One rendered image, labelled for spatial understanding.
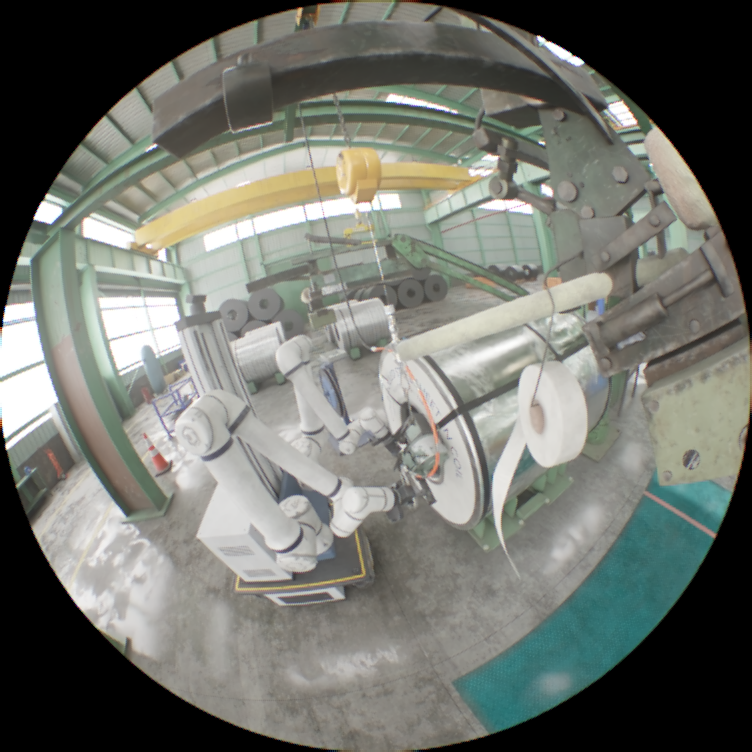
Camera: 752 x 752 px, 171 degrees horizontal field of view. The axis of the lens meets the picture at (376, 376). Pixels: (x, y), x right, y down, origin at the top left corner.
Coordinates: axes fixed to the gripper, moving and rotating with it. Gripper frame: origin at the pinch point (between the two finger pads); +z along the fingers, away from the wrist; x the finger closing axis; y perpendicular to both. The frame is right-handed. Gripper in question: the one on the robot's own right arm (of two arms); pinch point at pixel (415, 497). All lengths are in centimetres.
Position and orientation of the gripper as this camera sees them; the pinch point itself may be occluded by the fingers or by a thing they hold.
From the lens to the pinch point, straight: 106.2
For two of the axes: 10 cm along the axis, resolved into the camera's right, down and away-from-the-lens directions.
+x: -6.1, 7.0, 3.7
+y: -3.2, -6.5, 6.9
